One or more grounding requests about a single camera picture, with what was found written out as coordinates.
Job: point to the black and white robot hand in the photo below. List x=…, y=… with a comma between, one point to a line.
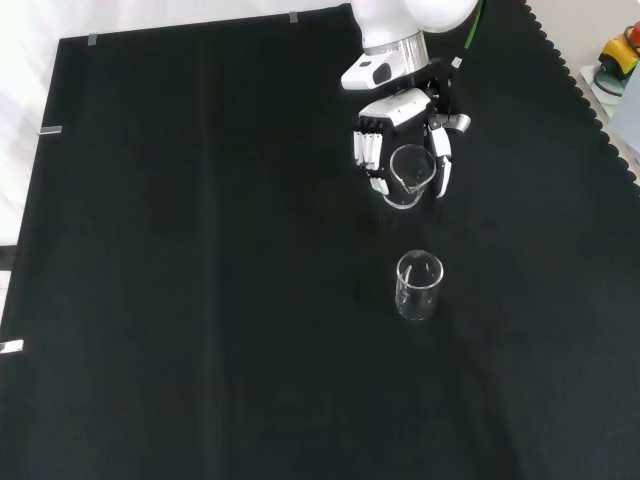
x=400, y=107

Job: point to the clear glass beaker with spout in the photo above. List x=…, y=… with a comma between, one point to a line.
x=407, y=187

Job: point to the yellow stop button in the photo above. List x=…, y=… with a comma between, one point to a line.
x=620, y=50

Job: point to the black cloth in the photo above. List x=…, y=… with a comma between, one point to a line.
x=200, y=250

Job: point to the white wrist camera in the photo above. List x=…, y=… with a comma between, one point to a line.
x=362, y=75

